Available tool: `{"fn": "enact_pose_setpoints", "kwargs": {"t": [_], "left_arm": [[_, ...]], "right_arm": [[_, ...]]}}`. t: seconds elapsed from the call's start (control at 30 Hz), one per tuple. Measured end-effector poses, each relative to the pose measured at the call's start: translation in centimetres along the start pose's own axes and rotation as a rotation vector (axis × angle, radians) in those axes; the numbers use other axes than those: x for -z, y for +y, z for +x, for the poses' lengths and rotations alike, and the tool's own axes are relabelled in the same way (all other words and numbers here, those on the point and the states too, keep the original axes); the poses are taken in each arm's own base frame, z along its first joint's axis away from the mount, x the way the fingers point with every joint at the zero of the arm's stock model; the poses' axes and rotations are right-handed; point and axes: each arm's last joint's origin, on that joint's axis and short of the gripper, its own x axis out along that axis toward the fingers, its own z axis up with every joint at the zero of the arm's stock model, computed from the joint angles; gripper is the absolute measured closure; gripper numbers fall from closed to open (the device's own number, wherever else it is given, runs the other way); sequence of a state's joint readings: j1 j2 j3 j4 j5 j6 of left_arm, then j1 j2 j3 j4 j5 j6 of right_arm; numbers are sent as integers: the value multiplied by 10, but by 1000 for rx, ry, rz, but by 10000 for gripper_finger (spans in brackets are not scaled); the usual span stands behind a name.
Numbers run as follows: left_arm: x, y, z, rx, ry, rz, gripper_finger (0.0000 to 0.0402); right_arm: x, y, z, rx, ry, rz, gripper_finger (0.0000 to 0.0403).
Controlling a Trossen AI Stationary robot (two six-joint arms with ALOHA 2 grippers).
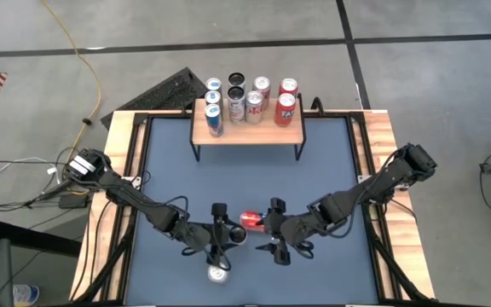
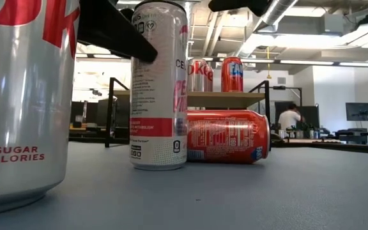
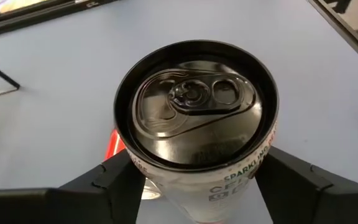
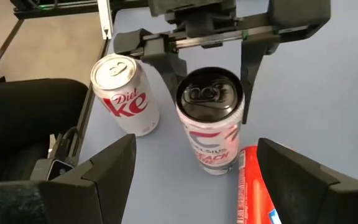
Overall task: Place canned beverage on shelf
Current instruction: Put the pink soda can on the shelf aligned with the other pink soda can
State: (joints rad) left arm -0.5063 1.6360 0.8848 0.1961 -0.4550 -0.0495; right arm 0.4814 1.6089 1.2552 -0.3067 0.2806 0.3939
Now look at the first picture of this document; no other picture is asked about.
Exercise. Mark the white blue container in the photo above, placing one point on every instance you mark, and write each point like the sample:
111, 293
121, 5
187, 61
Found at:
26, 294

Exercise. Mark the black power brick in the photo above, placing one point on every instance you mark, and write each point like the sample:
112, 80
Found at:
73, 201

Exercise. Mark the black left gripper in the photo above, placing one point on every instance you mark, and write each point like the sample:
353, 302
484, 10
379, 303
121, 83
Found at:
198, 236

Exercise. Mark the silver Diet Coke can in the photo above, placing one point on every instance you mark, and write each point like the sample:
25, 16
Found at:
263, 85
217, 276
254, 108

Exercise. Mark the black perforated box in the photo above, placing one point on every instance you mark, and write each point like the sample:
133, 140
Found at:
164, 91

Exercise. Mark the grey perforated metal plate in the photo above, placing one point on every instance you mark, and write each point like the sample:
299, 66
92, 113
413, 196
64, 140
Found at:
361, 178

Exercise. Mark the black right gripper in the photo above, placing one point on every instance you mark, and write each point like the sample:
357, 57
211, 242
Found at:
292, 230

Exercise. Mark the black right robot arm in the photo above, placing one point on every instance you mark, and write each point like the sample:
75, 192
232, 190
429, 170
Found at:
369, 187

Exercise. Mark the black metal table frame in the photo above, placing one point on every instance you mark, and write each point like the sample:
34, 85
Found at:
127, 273

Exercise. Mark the wooden shelf black metal frame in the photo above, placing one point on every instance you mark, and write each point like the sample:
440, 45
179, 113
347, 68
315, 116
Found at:
250, 134

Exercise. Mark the blue silver Red Bull can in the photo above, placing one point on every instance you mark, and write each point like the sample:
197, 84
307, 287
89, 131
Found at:
213, 84
214, 117
212, 97

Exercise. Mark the blue-grey table mat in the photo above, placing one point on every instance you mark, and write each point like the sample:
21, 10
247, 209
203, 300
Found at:
335, 179

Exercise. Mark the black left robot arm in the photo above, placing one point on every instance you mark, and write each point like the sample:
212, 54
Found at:
143, 204

